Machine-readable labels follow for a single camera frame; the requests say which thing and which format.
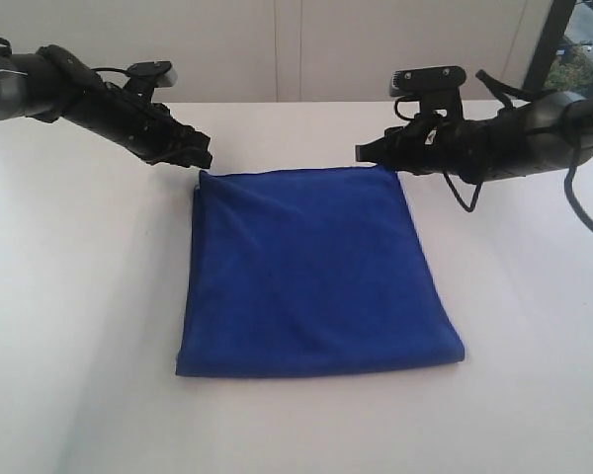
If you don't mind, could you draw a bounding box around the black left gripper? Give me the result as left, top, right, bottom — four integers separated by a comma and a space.
61, 69, 212, 168

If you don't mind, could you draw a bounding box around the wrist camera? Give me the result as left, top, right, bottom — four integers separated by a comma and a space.
124, 60, 178, 94
388, 65, 466, 121

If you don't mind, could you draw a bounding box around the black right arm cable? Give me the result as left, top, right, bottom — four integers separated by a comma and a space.
444, 68, 593, 248

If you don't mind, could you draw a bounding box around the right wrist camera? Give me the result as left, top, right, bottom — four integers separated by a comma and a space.
388, 65, 466, 121

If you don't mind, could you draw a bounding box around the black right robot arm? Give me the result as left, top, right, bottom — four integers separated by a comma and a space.
355, 92, 593, 185

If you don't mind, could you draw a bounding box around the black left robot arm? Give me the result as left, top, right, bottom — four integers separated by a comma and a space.
0, 38, 212, 169

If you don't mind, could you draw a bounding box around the black window frame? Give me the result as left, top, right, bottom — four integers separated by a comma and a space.
522, 0, 576, 92

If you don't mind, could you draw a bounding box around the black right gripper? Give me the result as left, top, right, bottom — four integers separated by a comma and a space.
354, 111, 505, 184

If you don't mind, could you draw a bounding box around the blue towel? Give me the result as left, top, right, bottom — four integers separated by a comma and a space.
175, 167, 466, 379

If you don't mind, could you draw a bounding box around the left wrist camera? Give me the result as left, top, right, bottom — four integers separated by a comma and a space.
124, 60, 178, 94

